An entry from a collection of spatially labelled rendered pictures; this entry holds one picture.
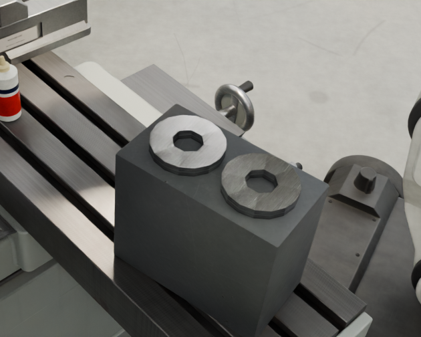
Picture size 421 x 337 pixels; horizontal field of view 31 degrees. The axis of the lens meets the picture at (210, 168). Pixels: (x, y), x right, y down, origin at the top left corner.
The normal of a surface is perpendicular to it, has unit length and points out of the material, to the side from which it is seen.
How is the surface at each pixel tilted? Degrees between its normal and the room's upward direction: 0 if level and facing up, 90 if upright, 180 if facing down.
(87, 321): 90
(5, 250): 90
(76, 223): 0
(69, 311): 90
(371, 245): 46
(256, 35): 0
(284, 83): 0
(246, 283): 90
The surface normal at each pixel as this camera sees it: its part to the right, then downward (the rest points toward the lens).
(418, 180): -0.44, 0.60
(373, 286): 0.10, -0.70
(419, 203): -0.47, 0.83
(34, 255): 0.70, 0.56
